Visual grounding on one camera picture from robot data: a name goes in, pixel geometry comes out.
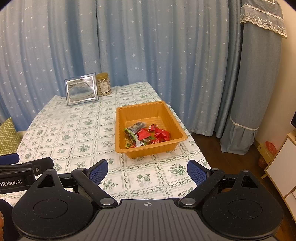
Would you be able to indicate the silver picture frame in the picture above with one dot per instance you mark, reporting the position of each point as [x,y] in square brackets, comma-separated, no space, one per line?
[81,90]

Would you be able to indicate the yellow cardboard box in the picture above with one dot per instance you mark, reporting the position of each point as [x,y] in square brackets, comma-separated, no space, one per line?
[262,150]

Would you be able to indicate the large red snack packet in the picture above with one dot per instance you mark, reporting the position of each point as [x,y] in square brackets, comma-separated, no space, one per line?
[143,134]

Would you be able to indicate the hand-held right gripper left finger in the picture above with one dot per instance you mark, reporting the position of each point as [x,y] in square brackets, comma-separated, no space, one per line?
[99,172]

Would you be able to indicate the dark screen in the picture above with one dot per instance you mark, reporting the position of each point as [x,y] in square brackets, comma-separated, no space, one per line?
[293,120]

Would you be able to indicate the person's left hand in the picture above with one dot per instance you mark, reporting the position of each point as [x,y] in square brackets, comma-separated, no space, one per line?
[1,222]

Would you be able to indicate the clear dark snack packet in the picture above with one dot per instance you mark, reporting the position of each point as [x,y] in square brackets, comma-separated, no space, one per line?
[137,127]

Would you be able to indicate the green zigzag cushion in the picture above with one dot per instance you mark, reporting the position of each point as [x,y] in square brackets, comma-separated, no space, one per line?
[8,139]

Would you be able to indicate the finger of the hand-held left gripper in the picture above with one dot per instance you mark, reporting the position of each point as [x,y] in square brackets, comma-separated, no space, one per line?
[44,164]
[9,158]

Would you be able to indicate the blue lace-trimmed cover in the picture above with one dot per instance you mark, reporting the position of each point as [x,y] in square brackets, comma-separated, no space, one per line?
[254,81]

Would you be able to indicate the clear jar of nuts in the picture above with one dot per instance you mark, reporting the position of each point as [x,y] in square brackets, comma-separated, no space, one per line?
[104,85]

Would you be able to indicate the orange plastic tray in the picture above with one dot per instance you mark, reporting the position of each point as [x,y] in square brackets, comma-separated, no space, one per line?
[143,113]

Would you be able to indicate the clear packet with brown snack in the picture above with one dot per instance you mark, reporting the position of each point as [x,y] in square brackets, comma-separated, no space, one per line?
[148,140]

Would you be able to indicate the blue star curtain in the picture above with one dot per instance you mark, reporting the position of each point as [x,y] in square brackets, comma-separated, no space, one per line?
[166,51]
[46,58]

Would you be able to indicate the red plastic bag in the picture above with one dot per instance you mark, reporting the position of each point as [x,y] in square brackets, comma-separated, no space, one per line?
[271,147]

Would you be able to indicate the white wooden cabinet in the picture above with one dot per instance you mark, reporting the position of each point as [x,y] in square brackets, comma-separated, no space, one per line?
[282,166]

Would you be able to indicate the small yellow green snack packet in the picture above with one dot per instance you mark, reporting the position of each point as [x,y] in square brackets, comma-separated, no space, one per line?
[129,145]

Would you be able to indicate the long white green snack packet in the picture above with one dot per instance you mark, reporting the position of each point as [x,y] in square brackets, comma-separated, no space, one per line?
[138,142]

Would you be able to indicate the small red snack packet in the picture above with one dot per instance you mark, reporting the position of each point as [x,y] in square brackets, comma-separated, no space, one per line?
[155,140]

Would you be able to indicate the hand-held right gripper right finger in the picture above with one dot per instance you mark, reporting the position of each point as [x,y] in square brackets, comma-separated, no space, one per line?
[196,172]

